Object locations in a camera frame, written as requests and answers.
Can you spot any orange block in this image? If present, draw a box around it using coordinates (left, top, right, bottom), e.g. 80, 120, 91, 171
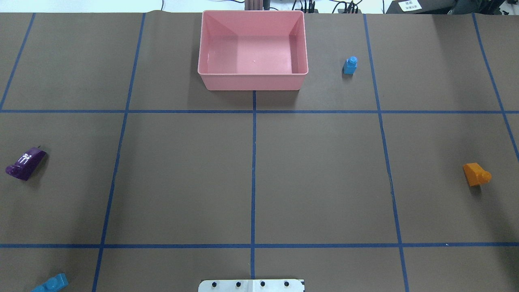
462, 163, 492, 187

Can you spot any purple block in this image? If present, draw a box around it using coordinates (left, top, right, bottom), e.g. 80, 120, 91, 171
5, 147, 47, 181

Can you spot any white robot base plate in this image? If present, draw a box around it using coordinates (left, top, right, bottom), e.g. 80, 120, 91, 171
198, 279, 305, 292

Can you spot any long blue block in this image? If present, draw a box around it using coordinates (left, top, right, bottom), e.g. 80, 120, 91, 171
32, 273, 69, 292

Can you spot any small blue block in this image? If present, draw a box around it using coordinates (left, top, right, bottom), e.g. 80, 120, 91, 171
343, 56, 358, 75

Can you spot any pink plastic box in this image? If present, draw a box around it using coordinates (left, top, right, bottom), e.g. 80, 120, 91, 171
197, 11, 309, 91

